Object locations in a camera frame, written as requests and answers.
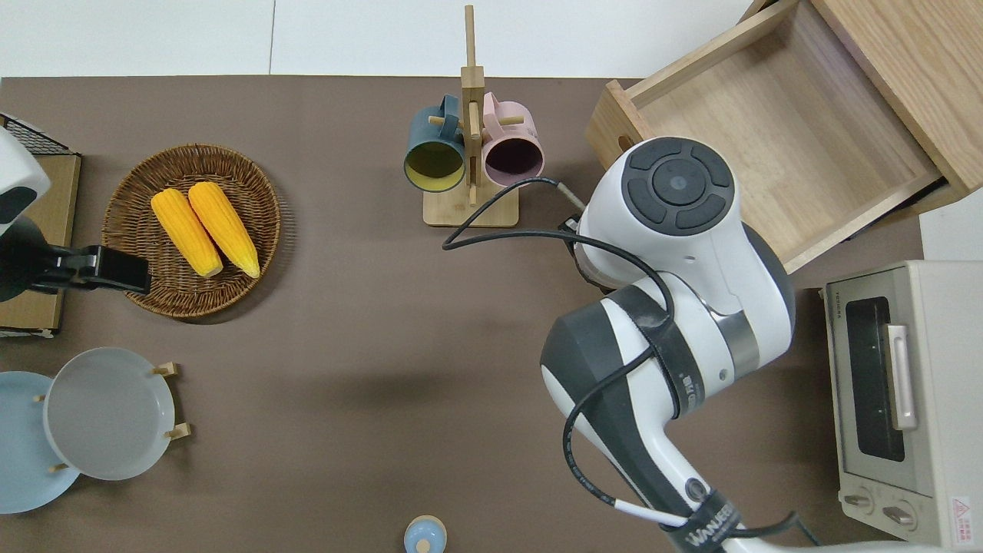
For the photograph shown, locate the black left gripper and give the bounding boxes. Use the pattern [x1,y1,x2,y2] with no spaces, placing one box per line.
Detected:
[0,217,152,303]

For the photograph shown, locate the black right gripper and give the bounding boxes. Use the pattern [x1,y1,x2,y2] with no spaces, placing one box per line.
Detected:
[558,217,617,290]

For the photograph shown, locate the wooden drawer with black handle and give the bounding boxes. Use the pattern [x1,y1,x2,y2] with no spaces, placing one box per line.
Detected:
[585,0,945,274]

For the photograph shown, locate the yellow corn cob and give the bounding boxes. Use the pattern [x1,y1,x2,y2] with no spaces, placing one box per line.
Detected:
[150,188,225,279]
[187,181,262,280]

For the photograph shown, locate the brown cardboard box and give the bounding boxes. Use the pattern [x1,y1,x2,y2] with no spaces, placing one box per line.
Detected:
[0,153,82,339]

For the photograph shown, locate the wooden mug rack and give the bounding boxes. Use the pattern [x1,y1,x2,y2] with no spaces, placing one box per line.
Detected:
[422,4,521,229]

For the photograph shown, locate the pink mug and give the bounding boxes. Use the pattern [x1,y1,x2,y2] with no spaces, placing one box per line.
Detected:
[481,91,546,188]

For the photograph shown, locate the wooden plate rack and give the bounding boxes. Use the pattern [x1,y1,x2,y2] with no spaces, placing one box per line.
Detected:
[31,360,193,474]

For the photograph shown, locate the brown wicker basket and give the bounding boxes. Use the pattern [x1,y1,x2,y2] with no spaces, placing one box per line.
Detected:
[101,143,283,320]

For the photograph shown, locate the grey plate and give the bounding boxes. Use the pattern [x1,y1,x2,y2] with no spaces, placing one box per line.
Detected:
[42,346,177,482]

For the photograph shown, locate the dark blue mug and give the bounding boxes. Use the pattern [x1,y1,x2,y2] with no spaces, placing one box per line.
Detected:
[403,94,468,194]

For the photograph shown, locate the light blue plate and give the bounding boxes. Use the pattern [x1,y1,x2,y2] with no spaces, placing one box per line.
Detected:
[0,370,82,515]

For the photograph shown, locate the brown table mat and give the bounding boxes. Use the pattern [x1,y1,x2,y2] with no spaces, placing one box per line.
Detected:
[0,75,924,553]

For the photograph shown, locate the small blue white bottle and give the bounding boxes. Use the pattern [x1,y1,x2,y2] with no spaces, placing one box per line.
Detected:
[403,515,448,553]

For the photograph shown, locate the light wooden cabinet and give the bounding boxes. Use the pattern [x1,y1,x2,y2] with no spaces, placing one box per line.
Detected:
[740,0,983,216]

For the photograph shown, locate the white toaster oven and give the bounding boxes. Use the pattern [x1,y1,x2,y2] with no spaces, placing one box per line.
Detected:
[820,260,983,549]

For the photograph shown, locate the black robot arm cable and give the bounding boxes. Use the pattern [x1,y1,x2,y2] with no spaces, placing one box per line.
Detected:
[441,177,804,540]

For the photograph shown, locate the black wire basket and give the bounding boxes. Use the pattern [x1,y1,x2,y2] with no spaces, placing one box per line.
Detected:
[0,113,78,157]

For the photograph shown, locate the black velcro cable strap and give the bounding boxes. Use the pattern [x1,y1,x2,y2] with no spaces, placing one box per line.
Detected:
[613,283,706,421]
[659,498,744,552]

